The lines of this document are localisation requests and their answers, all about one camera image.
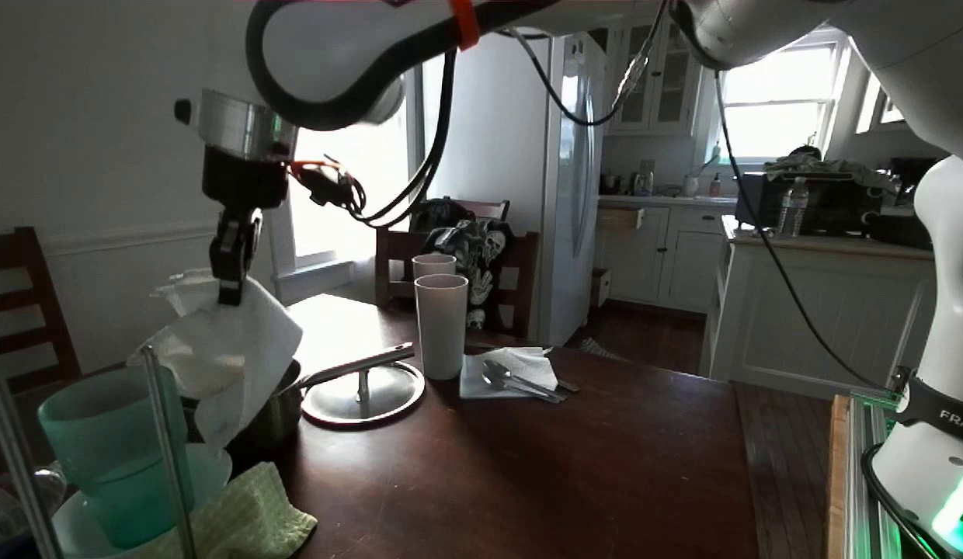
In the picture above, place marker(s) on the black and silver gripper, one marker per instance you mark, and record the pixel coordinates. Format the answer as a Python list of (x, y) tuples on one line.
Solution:
[(247, 149)]

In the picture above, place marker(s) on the white towel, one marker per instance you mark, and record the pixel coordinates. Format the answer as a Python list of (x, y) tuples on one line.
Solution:
[(228, 359)]

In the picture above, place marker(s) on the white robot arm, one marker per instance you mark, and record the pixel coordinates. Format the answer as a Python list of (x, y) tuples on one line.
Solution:
[(282, 66)]

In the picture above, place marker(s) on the dark metal pot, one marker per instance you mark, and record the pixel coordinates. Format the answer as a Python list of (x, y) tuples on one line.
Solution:
[(279, 419)]

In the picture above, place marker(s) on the round metal pot lid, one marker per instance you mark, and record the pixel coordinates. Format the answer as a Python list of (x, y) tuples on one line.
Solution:
[(365, 396)]

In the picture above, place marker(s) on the white plastic cup rear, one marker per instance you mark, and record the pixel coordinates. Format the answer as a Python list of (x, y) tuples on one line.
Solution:
[(433, 261)]

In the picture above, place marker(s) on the white plastic cup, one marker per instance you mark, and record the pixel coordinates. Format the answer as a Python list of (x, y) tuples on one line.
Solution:
[(443, 323), (433, 261)]

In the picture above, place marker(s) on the white plastic cup front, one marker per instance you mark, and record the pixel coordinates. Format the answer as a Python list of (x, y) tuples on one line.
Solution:
[(443, 323)]

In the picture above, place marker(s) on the dark wooden chair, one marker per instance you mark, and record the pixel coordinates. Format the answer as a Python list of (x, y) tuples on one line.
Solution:
[(36, 342)]

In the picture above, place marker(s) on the teal plastic cup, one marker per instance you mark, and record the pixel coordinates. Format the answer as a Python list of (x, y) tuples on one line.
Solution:
[(101, 433)]

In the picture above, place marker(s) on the wooden chair with clothes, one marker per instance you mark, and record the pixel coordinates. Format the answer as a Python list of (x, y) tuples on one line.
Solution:
[(491, 256)]

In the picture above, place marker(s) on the green checkered dish cloth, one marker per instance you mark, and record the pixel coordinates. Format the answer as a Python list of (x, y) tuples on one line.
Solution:
[(253, 519)]

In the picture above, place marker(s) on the silver fork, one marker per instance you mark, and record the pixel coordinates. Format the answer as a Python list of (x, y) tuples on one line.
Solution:
[(501, 380)]

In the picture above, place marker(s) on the white paper napkin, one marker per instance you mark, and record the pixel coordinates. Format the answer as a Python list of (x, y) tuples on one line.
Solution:
[(520, 359)]

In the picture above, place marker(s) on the white refrigerator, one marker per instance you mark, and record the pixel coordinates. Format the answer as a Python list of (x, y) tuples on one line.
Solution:
[(571, 185)]

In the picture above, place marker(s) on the silver knife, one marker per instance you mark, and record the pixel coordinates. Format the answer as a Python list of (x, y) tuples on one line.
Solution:
[(537, 380)]

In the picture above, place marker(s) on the white kitchen counter cabinet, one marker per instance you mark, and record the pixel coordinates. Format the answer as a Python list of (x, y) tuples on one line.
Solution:
[(818, 315)]

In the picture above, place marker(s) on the white wall cabinet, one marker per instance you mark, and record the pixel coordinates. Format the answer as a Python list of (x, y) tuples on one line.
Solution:
[(664, 98)]

